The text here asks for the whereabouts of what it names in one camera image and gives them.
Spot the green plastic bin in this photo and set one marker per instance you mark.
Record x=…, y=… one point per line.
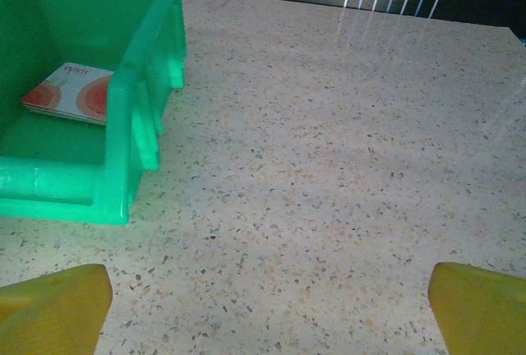
x=135, y=84

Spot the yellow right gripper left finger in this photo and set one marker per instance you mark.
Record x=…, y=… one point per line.
x=49, y=314

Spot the red circle cards stack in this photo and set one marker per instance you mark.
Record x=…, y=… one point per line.
x=70, y=92

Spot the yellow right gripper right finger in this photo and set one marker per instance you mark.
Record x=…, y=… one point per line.
x=481, y=314

